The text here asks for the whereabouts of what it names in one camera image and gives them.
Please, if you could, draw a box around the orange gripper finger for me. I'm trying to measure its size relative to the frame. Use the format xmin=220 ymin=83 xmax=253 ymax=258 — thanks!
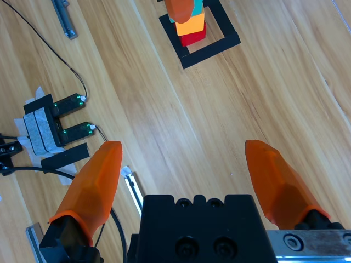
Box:
xmin=163 ymin=0 xmax=196 ymax=24
xmin=39 ymin=141 xmax=123 ymax=263
xmin=245 ymin=139 xmax=343 ymax=231

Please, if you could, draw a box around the thick black cable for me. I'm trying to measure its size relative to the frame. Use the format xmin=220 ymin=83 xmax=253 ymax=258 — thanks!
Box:
xmin=0 ymin=165 xmax=129 ymax=263

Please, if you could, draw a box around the black usb hub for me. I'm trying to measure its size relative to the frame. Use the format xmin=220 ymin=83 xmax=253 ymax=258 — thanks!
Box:
xmin=43 ymin=105 xmax=66 ymax=147

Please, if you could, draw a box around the black tape square outline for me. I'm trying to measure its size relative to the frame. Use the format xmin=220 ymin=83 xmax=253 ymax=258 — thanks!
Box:
xmin=158 ymin=0 xmax=242 ymax=70

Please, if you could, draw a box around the long black tape strip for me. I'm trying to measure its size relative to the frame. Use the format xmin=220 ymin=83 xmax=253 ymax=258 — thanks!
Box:
xmin=40 ymin=142 xmax=90 ymax=172

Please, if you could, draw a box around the black bracket with screws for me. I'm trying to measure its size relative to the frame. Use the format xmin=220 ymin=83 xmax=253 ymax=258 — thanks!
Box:
xmin=0 ymin=133 xmax=24 ymax=176

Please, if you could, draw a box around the thin black wire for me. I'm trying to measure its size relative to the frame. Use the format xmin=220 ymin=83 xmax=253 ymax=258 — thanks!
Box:
xmin=94 ymin=125 xmax=109 ymax=143
xmin=1 ymin=0 xmax=88 ymax=101

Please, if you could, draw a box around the black sensor with green LEDs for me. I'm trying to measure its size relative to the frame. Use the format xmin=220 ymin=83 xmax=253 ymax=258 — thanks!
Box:
xmin=13 ymin=86 xmax=78 ymax=187

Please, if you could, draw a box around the short black tape strip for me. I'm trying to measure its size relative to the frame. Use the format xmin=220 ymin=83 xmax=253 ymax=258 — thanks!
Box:
xmin=23 ymin=93 xmax=55 ymax=116

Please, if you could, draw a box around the green wooden cube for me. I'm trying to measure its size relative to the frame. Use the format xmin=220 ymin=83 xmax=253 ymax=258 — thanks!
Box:
xmin=168 ymin=0 xmax=205 ymax=24

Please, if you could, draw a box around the yellow wooden cube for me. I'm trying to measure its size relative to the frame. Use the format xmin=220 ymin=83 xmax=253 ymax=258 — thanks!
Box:
xmin=174 ymin=12 xmax=206 ymax=37

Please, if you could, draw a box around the grey cloth tape patch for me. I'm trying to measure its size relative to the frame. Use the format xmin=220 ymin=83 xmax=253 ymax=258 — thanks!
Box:
xmin=23 ymin=107 xmax=66 ymax=157

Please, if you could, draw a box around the grey metal rail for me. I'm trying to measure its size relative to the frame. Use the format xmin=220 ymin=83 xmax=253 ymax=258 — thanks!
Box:
xmin=120 ymin=165 xmax=146 ymax=218
xmin=50 ymin=0 xmax=79 ymax=41
xmin=25 ymin=222 xmax=47 ymax=263

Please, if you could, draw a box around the red wooden cube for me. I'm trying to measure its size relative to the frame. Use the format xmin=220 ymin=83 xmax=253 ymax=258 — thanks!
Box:
xmin=179 ymin=23 xmax=208 ymax=48

